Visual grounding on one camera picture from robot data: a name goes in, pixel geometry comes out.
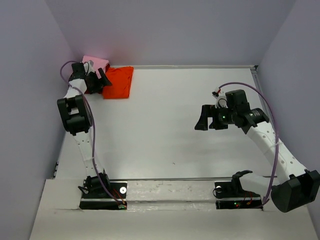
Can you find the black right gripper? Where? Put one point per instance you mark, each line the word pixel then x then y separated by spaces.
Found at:
pixel 209 111

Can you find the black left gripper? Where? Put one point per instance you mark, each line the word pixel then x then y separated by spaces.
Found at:
pixel 100 82

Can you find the orange t shirt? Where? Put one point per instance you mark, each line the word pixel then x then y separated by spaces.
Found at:
pixel 121 79

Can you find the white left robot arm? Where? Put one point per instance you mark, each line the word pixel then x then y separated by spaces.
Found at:
pixel 78 120

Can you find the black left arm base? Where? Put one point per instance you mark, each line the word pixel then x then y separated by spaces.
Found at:
pixel 102 201

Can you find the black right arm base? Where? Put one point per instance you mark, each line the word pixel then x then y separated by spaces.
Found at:
pixel 229 198

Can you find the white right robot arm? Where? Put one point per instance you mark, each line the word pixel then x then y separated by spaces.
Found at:
pixel 291 185

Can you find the pink folded t shirt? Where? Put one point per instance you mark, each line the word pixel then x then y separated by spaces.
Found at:
pixel 97 62

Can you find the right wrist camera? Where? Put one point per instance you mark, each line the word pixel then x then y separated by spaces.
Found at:
pixel 220 98

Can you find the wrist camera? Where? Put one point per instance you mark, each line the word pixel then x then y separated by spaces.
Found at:
pixel 88 66
pixel 220 98

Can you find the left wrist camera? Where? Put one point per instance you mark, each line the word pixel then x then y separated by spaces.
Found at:
pixel 88 66

